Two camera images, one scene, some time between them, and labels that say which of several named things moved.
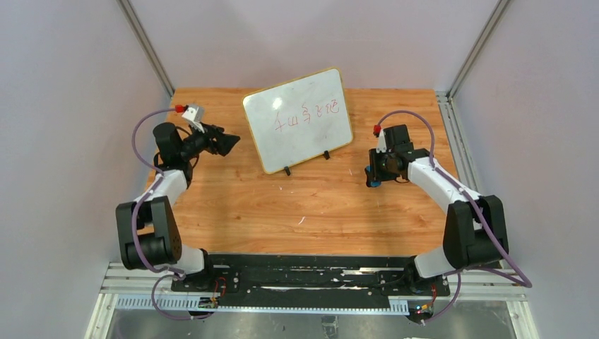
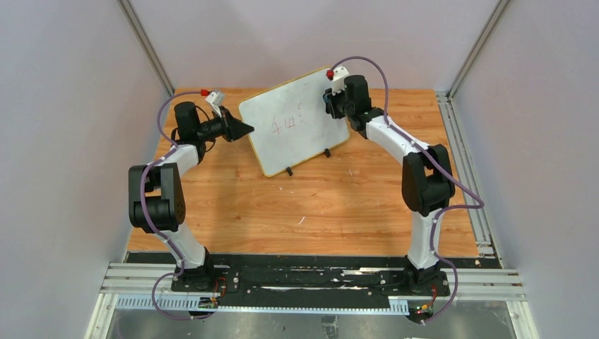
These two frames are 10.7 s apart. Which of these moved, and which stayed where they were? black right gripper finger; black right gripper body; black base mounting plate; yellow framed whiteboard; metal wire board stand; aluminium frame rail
Moved: black right gripper body; black right gripper finger
Stayed: yellow framed whiteboard; metal wire board stand; aluminium frame rail; black base mounting plate
